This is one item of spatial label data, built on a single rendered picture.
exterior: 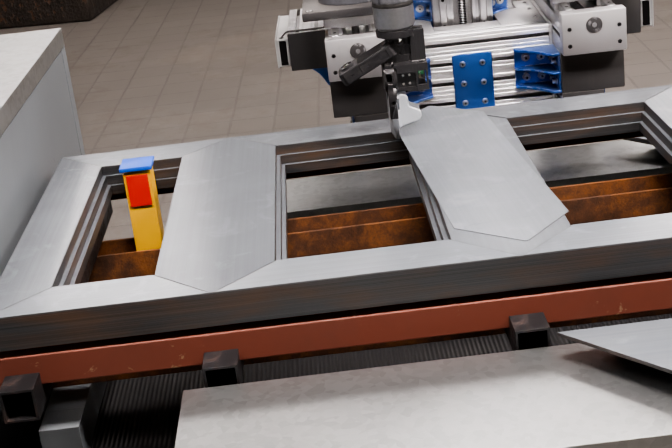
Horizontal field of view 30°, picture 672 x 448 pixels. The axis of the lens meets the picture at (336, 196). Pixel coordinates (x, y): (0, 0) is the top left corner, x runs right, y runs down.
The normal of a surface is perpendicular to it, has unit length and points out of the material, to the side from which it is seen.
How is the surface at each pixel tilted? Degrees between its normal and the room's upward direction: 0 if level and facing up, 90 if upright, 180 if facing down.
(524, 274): 90
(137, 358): 90
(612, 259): 90
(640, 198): 90
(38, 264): 0
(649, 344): 0
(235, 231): 0
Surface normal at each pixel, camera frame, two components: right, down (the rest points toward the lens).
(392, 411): -0.11, -0.93
